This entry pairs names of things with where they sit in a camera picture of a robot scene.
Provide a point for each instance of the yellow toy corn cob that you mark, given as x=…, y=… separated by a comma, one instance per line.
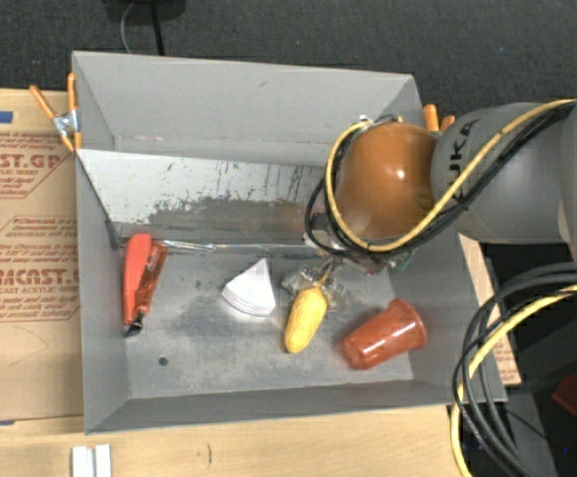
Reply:
x=305, y=321

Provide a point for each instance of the grey metal bin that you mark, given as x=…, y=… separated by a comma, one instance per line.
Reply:
x=208, y=356

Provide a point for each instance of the red plastic cup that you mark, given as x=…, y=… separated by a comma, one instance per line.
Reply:
x=385, y=336

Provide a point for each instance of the white paper wedge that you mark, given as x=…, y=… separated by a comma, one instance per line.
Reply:
x=253, y=291

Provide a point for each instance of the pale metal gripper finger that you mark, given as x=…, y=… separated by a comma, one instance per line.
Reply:
x=332, y=290
x=299, y=279

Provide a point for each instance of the brown cardboard board red print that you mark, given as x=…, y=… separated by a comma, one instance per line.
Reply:
x=30, y=246

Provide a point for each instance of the red plastic packet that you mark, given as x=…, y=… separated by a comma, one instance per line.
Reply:
x=138, y=276

